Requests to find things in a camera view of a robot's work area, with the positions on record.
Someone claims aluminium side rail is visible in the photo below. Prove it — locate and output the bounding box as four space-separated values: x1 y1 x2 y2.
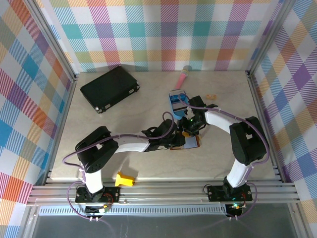
42 74 79 186
246 70 288 184

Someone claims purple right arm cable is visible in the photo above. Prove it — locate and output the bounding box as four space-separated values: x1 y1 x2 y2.
178 93 270 221

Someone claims magnetic stripe credit card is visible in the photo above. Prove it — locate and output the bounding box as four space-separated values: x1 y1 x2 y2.
172 102 188 112

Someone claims black hard case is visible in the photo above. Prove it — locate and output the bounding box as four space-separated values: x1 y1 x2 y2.
80 65 140 114

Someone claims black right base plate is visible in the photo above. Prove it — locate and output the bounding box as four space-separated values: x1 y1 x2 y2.
207 185 253 202

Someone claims grey metal panel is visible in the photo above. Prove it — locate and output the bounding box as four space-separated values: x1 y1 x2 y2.
31 214 306 238

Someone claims small controller board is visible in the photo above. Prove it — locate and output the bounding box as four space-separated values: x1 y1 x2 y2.
225 203 246 215
85 204 110 215

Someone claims aluminium frame post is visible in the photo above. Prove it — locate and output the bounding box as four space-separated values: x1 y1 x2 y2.
24 0 79 84
246 0 297 77

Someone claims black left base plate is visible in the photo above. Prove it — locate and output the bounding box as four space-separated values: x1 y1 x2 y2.
75 187 121 203

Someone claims brown leather card holder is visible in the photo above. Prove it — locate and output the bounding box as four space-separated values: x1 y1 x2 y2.
169 133 202 151

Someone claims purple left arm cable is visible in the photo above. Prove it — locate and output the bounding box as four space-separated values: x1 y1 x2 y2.
63 111 177 224

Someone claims pink toy microphone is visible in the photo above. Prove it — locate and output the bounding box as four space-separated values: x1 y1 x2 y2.
174 65 193 89

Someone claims white slotted cable duct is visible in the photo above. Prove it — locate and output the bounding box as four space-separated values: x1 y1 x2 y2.
39 207 227 216

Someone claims yellow plastic finger part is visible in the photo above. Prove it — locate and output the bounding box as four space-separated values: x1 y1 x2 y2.
114 171 136 187

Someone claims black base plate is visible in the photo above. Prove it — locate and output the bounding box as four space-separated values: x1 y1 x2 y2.
207 185 253 202
75 187 121 203

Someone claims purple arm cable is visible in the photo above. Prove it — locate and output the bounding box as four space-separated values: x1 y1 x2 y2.
63 111 177 224
178 93 270 221

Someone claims aluminium frame rail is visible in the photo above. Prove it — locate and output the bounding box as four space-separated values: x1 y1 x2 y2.
27 182 301 206

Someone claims blue VIP credit card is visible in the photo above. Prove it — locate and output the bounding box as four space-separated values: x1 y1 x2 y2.
170 91 186 103

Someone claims blue oval tray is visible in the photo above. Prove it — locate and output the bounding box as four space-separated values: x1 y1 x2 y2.
168 89 192 120

